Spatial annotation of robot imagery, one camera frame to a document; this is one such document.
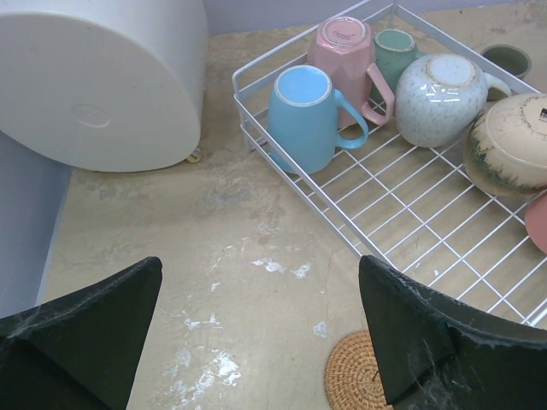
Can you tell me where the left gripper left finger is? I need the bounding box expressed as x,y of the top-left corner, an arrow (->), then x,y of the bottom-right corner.
1,257 -> 162,409

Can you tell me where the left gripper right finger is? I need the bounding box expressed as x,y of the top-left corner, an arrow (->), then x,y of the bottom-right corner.
358,255 -> 546,409

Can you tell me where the coral pink mug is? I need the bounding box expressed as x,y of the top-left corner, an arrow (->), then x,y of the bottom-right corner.
525,193 -> 547,254

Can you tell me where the beige round mug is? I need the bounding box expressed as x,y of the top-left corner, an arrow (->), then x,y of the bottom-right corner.
463,93 -> 546,196

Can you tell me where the pale grey white mug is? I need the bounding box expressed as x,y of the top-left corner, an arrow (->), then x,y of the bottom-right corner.
395,54 -> 512,148

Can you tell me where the light blue mug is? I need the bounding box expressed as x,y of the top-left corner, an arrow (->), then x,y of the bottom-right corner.
268,65 -> 369,174

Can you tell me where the sage green cup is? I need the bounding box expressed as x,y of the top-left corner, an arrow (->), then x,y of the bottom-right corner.
373,28 -> 425,94

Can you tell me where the light pink mug white inside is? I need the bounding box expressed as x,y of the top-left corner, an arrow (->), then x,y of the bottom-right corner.
307,16 -> 395,126

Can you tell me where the round woven cork coaster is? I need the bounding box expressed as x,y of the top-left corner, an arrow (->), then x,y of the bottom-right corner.
324,331 -> 393,410

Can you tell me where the large white cylindrical container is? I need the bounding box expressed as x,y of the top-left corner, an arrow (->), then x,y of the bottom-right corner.
1,1 -> 209,173

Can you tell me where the olive green small cup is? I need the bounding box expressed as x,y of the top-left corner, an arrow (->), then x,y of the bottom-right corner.
481,44 -> 532,79

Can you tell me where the white wire dish rack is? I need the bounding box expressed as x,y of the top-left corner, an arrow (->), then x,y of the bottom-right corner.
232,1 -> 546,330

